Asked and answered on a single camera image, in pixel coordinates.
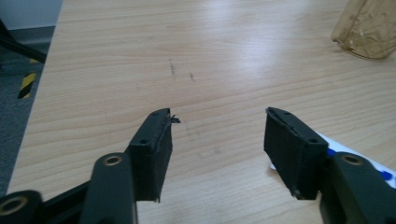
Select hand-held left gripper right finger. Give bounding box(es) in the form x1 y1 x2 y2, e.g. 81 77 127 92
263 106 396 224

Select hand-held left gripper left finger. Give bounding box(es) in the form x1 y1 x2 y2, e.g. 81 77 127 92
79 107 181 224

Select white paper with blue print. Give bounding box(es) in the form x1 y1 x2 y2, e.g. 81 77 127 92
269 131 396 189

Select yellow black striped floor tape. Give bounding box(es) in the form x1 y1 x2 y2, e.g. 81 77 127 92
17 72 37 100

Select clear plastic bag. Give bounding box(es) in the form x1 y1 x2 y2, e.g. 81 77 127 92
330 0 396 60

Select black metal stand leg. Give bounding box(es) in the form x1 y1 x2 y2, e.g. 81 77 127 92
0 19 48 64

